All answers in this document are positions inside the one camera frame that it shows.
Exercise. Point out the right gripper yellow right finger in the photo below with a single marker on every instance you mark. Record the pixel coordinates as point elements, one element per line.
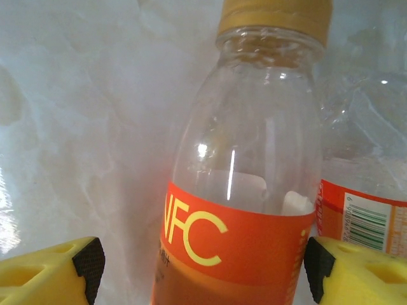
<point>372,279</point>

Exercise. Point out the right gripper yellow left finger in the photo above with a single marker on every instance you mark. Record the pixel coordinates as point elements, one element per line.
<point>35,279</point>

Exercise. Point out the orange NFC label bottle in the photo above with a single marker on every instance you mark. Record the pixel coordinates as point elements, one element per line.
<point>248,127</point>

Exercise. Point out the orange barcode label bottle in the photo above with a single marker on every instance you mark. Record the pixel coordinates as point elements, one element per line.
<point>365,206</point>

